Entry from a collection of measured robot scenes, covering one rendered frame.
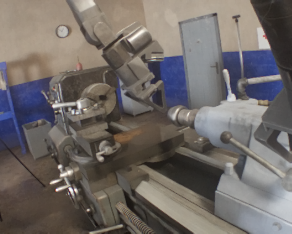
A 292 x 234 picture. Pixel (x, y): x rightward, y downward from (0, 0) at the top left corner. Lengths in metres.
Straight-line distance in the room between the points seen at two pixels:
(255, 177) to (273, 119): 0.42
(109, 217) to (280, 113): 0.94
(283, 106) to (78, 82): 1.66
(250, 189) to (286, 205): 0.11
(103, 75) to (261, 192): 1.53
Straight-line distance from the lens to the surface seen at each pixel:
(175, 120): 0.87
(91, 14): 0.51
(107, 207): 1.01
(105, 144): 0.89
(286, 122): 0.20
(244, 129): 0.62
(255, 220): 0.64
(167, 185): 0.90
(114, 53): 0.51
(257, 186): 0.61
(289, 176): 0.52
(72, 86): 1.76
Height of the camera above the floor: 1.34
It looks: 15 degrees down
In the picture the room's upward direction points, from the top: 8 degrees counter-clockwise
